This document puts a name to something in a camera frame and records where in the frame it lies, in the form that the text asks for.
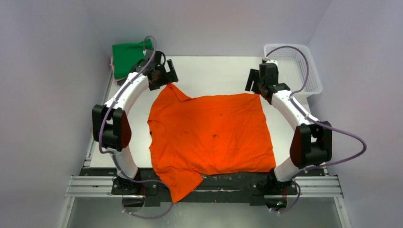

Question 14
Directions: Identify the folded green t-shirt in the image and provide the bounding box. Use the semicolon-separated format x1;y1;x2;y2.
112;41;144;81

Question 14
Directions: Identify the white plastic basket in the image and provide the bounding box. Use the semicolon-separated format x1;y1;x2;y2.
263;44;322;99

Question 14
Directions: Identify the folded pink t-shirt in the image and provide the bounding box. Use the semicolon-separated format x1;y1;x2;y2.
110;56;127;81

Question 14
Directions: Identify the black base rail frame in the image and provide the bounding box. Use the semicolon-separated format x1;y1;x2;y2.
66;168;343;208

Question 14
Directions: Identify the orange t-shirt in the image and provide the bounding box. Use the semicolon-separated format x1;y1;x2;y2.
147;84;276;203

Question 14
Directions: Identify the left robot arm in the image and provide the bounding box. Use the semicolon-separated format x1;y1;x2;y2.
92;49;178;184

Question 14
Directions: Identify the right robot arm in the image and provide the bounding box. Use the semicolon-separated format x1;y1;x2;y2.
245;60;332;182

